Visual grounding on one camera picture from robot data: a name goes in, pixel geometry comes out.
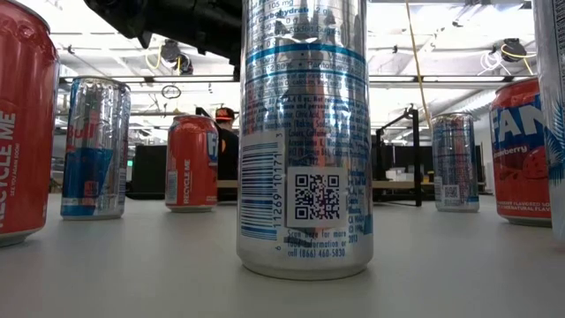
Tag silver blue Red Bull can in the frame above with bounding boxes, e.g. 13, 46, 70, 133
60, 75, 132, 221
236, 0, 375, 282
431, 112, 481, 214

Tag black ceiling cable reel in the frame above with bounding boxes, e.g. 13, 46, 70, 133
145, 38, 195, 76
478, 37, 538, 76

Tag red Fanta strawberry can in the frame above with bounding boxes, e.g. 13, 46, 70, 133
0, 0, 61, 248
164, 114, 221, 214
488, 77, 553, 229

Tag black-top white Celsius can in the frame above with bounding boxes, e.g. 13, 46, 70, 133
531, 0, 565, 242

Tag yellow extension cable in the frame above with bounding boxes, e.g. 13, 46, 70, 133
403, 0, 433, 130

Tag hanging black cable loop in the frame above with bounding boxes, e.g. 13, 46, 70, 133
161, 84, 183, 101

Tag wooden shelf with black frame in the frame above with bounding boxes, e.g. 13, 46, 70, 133
195, 104, 432, 208

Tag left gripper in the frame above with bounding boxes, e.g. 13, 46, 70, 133
189, 0, 243, 81

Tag person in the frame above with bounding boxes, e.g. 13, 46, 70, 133
215, 105, 240, 202

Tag white boxes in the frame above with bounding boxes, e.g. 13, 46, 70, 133
385, 166, 415, 183

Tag black partition panel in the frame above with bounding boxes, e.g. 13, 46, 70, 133
374, 143, 486, 198
126, 144, 222, 201

